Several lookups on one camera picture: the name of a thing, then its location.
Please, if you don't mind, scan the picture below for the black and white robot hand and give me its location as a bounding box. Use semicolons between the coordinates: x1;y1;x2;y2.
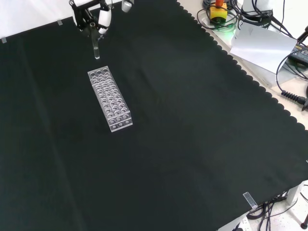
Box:
69;0;132;36

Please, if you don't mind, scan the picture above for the clear glass test tube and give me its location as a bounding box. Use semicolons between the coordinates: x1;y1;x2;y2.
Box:
90;22;101;60

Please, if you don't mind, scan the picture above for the clear plastic test tube rack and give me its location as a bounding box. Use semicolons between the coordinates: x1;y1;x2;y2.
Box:
87;65;134;133

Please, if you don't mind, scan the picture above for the yellow stop button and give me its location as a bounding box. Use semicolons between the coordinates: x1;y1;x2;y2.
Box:
209;0;228;25

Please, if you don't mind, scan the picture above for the black bench cloth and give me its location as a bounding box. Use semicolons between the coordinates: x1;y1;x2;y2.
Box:
0;0;308;231

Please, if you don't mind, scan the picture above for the pale board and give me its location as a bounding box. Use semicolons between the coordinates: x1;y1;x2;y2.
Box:
229;23;298;74

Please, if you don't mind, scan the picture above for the black power adapter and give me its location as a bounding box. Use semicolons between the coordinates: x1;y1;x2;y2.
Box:
288;44;308;64

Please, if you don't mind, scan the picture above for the clear plastic cloth clip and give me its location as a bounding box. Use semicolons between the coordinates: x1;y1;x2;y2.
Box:
243;191;257;210

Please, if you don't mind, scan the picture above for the white power strip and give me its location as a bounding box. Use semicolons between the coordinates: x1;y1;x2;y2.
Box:
231;216;251;231

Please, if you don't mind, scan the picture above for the black tripod leg red foot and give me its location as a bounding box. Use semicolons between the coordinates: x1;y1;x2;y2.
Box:
294;190;308;229

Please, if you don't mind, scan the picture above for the black looped cable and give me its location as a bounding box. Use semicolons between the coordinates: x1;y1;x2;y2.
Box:
196;0;243;31

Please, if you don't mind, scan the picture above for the black cable with ribbed plug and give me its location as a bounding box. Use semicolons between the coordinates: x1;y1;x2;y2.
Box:
275;51;308;112

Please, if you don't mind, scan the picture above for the black cable bundle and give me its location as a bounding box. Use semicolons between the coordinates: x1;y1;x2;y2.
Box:
247;194;289;220

